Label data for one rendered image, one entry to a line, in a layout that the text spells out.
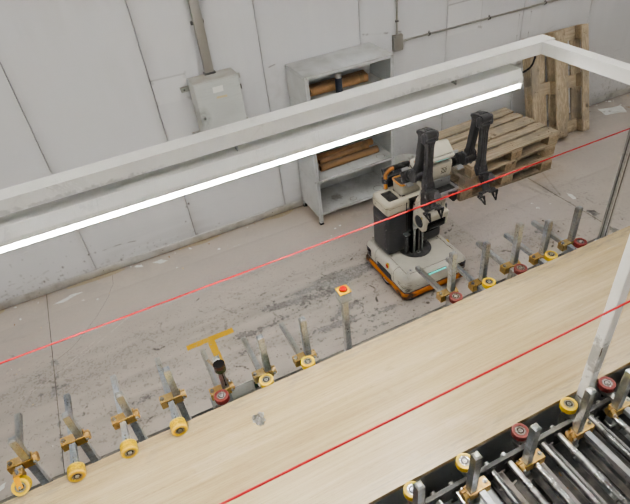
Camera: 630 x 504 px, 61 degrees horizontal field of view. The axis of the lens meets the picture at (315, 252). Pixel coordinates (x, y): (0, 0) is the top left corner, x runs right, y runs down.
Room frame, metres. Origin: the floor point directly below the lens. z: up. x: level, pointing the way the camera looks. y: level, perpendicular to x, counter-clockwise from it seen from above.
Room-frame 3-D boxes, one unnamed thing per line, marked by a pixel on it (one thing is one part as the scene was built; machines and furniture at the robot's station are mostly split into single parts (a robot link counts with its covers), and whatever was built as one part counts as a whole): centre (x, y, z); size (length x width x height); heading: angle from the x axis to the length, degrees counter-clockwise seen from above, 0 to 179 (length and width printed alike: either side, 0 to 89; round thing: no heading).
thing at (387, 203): (3.68, -0.83, 0.59); 0.55 x 0.34 x 0.83; 111
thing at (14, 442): (1.52, 1.52, 0.89); 0.04 x 0.04 x 0.48; 21
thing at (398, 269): (3.59, -0.87, 0.16); 0.67 x 0.64 x 0.25; 21
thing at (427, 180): (3.09, -0.83, 1.40); 0.11 x 0.06 x 0.43; 111
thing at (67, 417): (1.61, 1.28, 0.91); 0.04 x 0.04 x 0.48; 21
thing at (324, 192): (4.84, -0.43, 0.78); 0.90 x 0.45 x 1.55; 111
